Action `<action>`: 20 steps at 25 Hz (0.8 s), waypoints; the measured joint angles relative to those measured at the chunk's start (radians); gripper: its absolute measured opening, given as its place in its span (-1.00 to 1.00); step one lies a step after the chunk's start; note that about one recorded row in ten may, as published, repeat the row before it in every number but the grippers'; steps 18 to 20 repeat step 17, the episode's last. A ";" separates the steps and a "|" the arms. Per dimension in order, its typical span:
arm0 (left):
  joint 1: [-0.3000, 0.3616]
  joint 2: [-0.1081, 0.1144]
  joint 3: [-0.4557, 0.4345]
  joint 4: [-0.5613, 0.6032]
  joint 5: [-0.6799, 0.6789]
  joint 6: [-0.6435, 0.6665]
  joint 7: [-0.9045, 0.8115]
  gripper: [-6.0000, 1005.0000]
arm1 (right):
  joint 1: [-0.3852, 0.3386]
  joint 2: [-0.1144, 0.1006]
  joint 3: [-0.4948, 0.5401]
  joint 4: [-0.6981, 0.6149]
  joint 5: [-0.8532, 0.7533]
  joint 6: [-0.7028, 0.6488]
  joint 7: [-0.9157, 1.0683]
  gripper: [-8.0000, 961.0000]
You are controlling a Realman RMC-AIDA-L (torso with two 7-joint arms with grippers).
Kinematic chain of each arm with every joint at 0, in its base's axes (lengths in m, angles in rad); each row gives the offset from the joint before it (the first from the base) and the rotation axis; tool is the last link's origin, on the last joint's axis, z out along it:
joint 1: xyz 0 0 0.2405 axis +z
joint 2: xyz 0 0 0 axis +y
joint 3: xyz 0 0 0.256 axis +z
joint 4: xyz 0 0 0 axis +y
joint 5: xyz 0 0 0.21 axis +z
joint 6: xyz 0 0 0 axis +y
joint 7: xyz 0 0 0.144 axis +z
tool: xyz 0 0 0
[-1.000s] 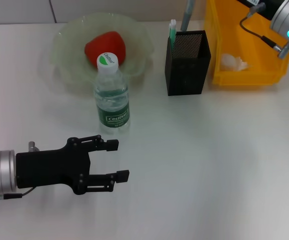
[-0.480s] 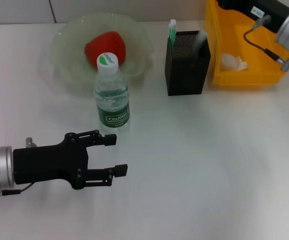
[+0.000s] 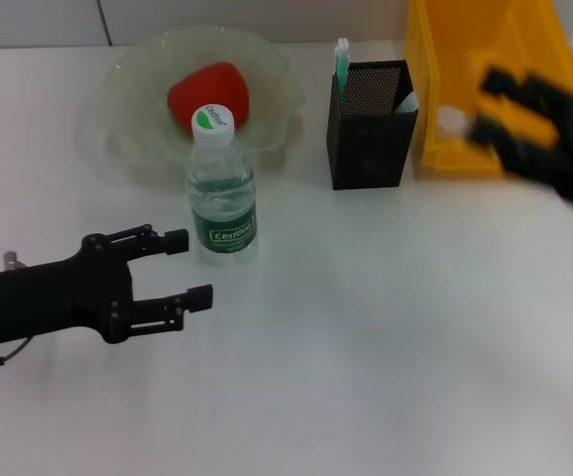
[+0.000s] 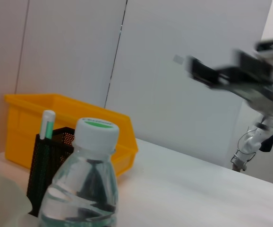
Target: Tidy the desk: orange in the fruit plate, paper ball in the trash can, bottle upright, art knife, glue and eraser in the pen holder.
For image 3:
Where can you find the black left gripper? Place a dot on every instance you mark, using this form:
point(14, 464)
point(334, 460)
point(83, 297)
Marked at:
point(58, 297)

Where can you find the white plastic bag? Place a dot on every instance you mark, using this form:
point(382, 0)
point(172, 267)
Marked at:
point(451, 121)

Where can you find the clear green-label water bottle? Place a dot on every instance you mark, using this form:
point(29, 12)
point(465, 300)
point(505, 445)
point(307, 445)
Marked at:
point(222, 198)

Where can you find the grey pen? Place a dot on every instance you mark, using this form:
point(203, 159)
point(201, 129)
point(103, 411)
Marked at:
point(408, 104)

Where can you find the red-orange fruit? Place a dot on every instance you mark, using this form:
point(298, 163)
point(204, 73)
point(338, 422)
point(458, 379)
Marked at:
point(207, 86)

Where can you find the green utility knife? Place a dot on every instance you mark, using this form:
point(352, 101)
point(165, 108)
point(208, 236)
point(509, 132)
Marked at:
point(342, 62)

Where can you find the pale green glass fruit plate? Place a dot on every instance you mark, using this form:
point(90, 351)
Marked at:
point(133, 129)

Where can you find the black mesh pen holder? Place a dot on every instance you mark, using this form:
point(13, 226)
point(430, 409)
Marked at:
point(366, 154)

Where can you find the yellow plastic bin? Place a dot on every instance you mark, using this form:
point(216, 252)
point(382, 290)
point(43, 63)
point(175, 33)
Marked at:
point(450, 158)

